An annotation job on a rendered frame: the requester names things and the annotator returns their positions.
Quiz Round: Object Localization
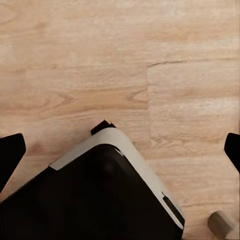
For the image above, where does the pillar candle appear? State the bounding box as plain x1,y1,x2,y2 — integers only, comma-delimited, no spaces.
208,210,240,240

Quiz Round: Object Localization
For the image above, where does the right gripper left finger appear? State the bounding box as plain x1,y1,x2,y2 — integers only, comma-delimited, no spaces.
0,133,26,193

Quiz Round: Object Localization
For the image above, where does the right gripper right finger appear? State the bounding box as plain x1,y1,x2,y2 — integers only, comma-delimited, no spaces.
224,133,240,173

